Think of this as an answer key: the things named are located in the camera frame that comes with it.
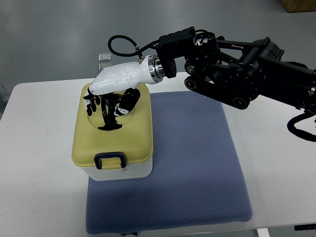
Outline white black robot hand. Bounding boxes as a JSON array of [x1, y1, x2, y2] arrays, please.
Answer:
[[83, 55, 165, 116]]

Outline yellow box lid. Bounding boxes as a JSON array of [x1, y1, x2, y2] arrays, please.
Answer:
[[72, 84, 154, 171]]

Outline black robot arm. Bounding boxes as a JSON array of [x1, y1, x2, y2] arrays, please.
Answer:
[[154, 27, 316, 142]]

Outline white storage box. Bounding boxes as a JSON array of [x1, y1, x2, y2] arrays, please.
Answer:
[[81, 156, 153, 181]]

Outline brown cardboard box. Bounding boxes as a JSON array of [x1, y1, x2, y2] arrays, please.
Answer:
[[279, 0, 316, 13]]

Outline lower metal floor plate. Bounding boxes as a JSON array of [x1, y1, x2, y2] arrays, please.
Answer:
[[98, 63, 112, 73]]

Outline metal floor plate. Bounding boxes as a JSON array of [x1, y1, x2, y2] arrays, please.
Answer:
[[98, 53, 112, 62], [98, 63, 112, 73]]

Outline upper metal floor plate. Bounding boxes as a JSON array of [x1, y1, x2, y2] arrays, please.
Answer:
[[98, 53, 112, 62]]

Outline blue padded mat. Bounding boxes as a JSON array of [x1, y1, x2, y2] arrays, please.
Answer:
[[86, 91, 252, 234]]

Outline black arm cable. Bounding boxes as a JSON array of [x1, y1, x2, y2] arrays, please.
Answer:
[[108, 35, 158, 62]]

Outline black table edge bracket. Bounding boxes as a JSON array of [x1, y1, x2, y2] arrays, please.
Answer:
[[294, 223, 316, 231]]

